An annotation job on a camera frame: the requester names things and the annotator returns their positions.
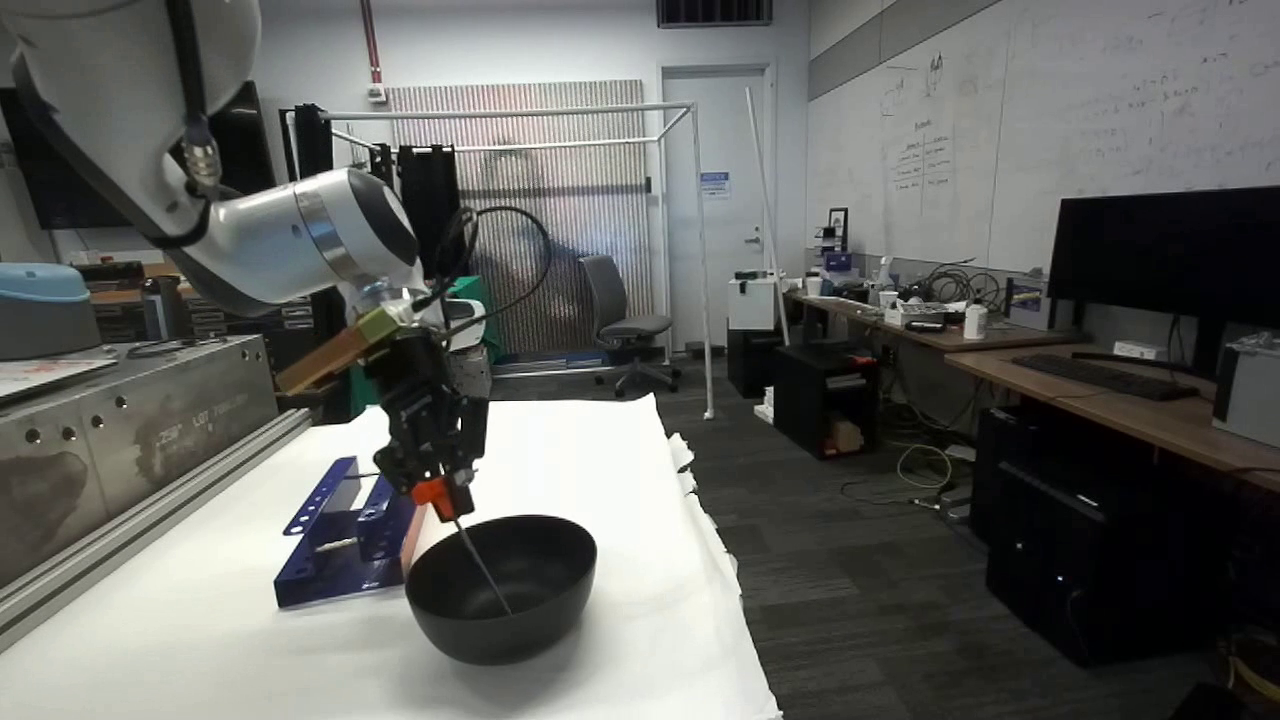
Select black panel behind post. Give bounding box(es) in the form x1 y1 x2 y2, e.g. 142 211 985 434
395 146 463 281

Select black bowl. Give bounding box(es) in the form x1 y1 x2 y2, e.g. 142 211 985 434
404 517 596 663

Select white door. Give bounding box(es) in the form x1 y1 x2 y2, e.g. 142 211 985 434
664 70 768 350

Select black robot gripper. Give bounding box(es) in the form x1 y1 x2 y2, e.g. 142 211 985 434
376 394 487 520

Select black computer monitor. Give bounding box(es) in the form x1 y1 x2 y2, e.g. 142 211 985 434
1049 184 1280 368

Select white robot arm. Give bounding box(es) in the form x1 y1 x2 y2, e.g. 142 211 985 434
0 0 487 520

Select grey metal rail base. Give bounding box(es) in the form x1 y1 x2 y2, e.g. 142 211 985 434
0 338 309 648

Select grey box on desk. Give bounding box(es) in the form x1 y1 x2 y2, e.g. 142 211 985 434
1212 332 1280 449

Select white pipe frame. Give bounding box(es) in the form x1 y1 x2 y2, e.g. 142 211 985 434
332 104 716 415

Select black keyboard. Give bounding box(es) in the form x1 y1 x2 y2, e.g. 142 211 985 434
1010 351 1197 401

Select black box on floor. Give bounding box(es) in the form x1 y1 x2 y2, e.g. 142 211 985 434
772 346 881 459

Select white cup on desk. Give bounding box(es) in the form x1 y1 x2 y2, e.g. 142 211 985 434
958 305 987 342

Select white table cover sheet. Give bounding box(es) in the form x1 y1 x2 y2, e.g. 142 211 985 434
0 395 784 720

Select orange handled tool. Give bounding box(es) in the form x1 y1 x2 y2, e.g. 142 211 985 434
399 478 497 584

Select black under-desk cabinet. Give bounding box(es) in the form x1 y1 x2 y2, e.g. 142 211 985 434
973 405 1277 663

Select wooden desk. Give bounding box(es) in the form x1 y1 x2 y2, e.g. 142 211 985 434
807 297 1280 496

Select grey office chair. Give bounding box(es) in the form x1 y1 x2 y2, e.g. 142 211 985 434
580 251 677 395

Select blue tool holder rack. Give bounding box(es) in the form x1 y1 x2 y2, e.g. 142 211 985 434
273 456 410 607

